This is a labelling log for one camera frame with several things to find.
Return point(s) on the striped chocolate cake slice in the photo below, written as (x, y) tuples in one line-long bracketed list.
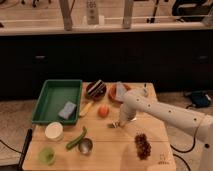
[(92, 91)]

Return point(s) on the yellow banana piece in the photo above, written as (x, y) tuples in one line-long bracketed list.
[(85, 109)]

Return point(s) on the blue sponge in tray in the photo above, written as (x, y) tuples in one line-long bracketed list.
[(67, 110)]

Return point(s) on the green cucumber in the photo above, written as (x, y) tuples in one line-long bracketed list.
[(74, 142)]

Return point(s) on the dark bag on floor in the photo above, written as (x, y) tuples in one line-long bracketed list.
[(200, 99)]

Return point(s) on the orange fruit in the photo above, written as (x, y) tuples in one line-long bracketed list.
[(103, 111)]

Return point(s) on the dark red grape bunch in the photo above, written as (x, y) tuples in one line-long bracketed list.
[(143, 146)]

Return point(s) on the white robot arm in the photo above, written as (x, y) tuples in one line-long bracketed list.
[(199, 125)]

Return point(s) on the white round container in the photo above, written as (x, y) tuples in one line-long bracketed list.
[(54, 131)]

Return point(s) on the dark brown bowl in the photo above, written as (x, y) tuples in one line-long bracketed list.
[(100, 93)]

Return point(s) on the grey blue cloth block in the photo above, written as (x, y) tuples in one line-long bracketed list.
[(120, 91)]

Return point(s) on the silver metal fork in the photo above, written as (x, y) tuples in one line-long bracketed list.
[(116, 125)]

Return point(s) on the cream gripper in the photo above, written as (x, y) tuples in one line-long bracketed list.
[(123, 119)]

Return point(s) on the green plastic tray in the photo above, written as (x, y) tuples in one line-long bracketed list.
[(54, 94)]

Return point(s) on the black white-handled spoon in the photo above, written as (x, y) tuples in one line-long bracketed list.
[(145, 90)]

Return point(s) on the small steel cup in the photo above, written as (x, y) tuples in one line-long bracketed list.
[(85, 146)]

